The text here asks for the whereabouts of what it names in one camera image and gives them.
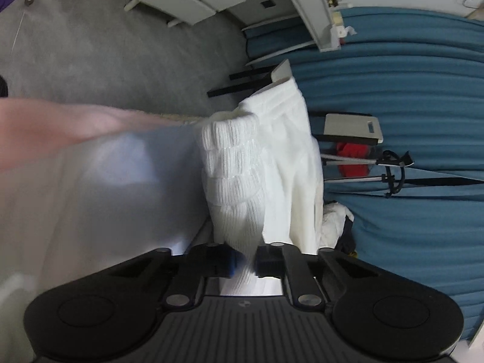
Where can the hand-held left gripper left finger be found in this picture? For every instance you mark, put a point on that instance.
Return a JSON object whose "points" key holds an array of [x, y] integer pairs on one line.
{"points": [[232, 264]]}

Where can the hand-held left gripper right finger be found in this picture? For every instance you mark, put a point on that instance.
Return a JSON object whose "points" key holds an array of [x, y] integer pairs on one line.
{"points": [[266, 262]]}

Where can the white pants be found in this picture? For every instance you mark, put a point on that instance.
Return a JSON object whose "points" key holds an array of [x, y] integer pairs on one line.
{"points": [[242, 166]]}

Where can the white puffy jacket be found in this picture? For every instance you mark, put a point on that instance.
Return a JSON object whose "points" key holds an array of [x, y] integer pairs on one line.
{"points": [[334, 223]]}

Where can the black garment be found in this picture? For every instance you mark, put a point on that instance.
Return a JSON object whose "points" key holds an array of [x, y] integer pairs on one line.
{"points": [[347, 240]]}

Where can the garment steamer stand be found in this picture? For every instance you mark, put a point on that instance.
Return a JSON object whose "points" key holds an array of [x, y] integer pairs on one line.
{"points": [[363, 162]]}

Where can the red cloth item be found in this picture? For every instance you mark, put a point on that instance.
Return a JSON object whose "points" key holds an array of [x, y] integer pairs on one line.
{"points": [[351, 151]]}

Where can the blue curtain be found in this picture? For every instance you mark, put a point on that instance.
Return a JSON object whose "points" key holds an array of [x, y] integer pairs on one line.
{"points": [[397, 75], [416, 242]]}

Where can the white stool black legs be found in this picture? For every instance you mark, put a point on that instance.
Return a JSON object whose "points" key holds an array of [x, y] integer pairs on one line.
{"points": [[281, 71]]}

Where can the pastel tie-dye duvet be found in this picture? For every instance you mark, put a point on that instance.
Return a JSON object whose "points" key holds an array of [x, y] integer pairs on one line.
{"points": [[56, 128]]}

